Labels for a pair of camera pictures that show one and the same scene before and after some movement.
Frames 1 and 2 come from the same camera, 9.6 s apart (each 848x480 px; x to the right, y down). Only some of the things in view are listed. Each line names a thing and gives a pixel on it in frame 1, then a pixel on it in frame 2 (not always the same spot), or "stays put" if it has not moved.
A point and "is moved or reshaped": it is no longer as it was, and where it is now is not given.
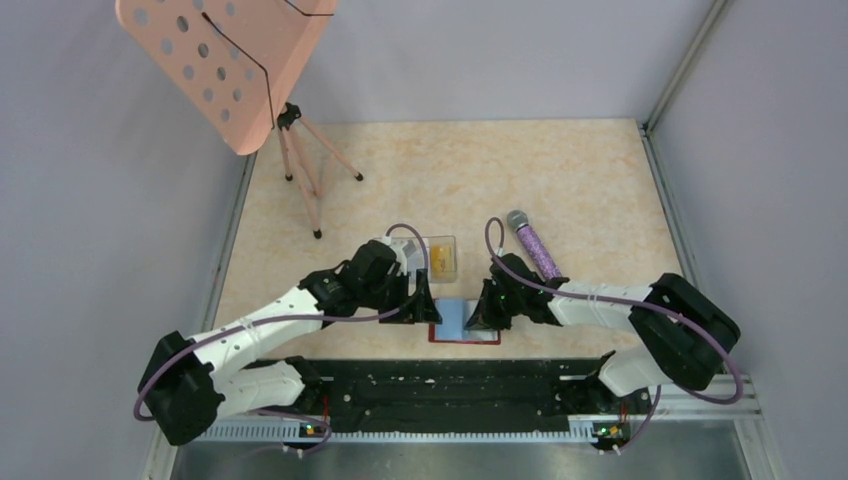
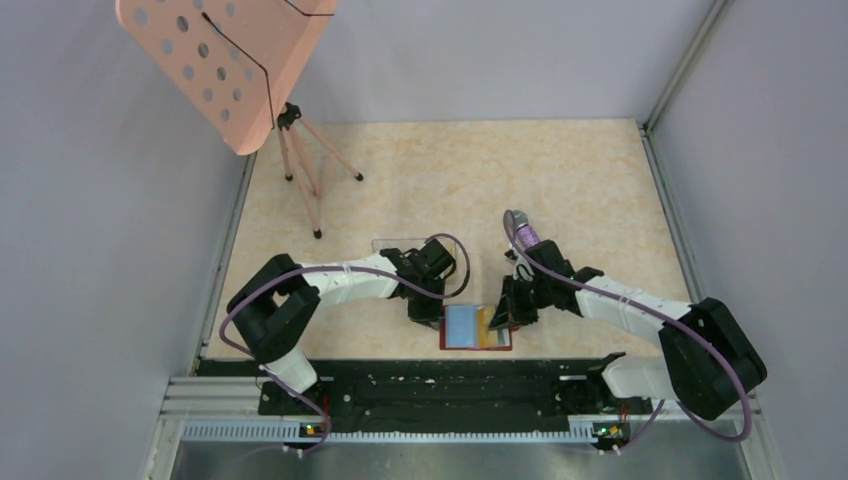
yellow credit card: (441, 261) is moved or reshaped
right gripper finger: (492, 311) -> (517, 304)
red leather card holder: (455, 314) is moved or reshaped
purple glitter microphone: (519, 222) stays put
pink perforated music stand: (231, 66) stays put
